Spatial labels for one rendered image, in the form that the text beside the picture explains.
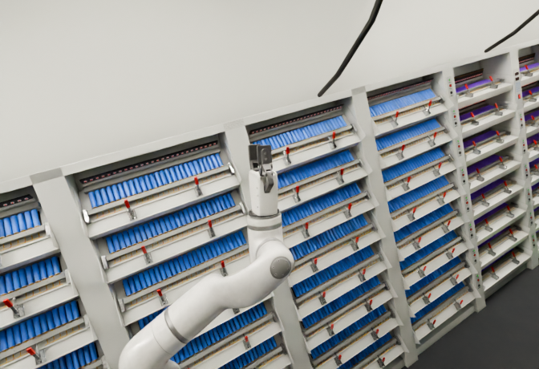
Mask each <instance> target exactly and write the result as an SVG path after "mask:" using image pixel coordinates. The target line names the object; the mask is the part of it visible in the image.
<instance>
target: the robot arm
mask: <svg viewBox="0 0 539 369"><path fill-rule="evenodd" d="M248 151H249V165H250V169H251V170H250V171H249V190H250V197H251V205H252V209H251V210H250V211H248V214H249V215H248V216H247V220H246V221H247V227H248V238H249V256H250V265H249V266H247V267H245V268H244V269H243V270H242V271H240V272H238V273H236V274H234V275H232V276H229V277H226V278H225V277H223V276H222V275H220V274H210V275H208V276H207V277H205V278H203V279H202V280H200V281H199V282H198V283H197V284H196V285H195V286H194V287H192V288H191V289H190V290H189V291H187V292H186V293H185V294H183V295H182V296H181V297H180V298H178V299H177V300H176V301H175V302H174V303H173V304H172V305H171V306H169V307H168V308H167V309H166V310H164V311H163V312H162V313H161V314H160V315H158V316H157V317H156V318H155V319H153V320H152V321H151V322H150V323H149V324H148V325H147V326H146V327H144V328H143V329H142V330H141V331H140V332H139V333H137V334H136V335H135V336H134V337H133V338H132V339H131V340H130V341H129V342H128V343H127V345H126V346H125V348H124V349H123V351H122V353H121V355H120V360H119V369H180V367H179V365H178V364H177V363H175V362H173V361H172V360H170V359H171V357H173V356H174V355H175V354H176V353H177V352H178V351H179V350H180V349H181V348H182V347H184V346H185V345H186V344H187V343H189V342H190V341H191V340H192V339H193V338H194V337H195V336H197V335H198V334H199V333H200V332H201V331H202V330H203V329H205V328H206V327H207V326H208V325H209V324H210V323H211V322H212V321H213V320H214V319H215V318H216V317H217V316H218V315H219V314H221V313H222V312H223V311H224V310H227V309H239V308H246V307H249V306H252V305H255V304H257V303H258V302H260V301H261V300H263V299H264V298H265V297H267V296H268V295H269V294H271V293H272V292H273V291H274V290H275V289H276V288H278V287H279V286H280V285H281V284H282V283H283V282H284V281H285V280H286V279H287V278H288V276H289V275H290V273H291V272H292V270H293V268H294V257H293V255H292V253H291V252H290V251H289V250H288V248H287V247H286V246H285V244H284V241H283V234H282V214H281V213H279V209H278V175H277V173H276V172H275V171H274V170H273V164H272V163H273V162H272V151H271V145H269V144H268V145H260V144H249V145H248ZM258 166H259V167H258Z"/></svg>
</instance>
